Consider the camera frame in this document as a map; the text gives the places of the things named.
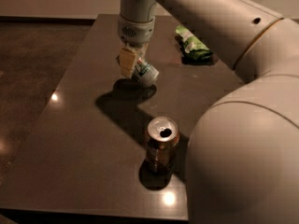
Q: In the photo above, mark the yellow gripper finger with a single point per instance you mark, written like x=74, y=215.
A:
x=128, y=59
x=141, y=53

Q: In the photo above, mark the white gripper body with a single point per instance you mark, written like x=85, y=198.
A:
x=135, y=33

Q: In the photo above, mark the white green 7up can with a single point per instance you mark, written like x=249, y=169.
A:
x=145, y=74

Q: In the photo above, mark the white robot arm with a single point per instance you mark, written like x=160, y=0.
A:
x=242, y=160

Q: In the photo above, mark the brown soda can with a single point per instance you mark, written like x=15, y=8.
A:
x=161, y=140

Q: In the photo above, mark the green chip bag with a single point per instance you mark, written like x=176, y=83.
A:
x=192, y=47

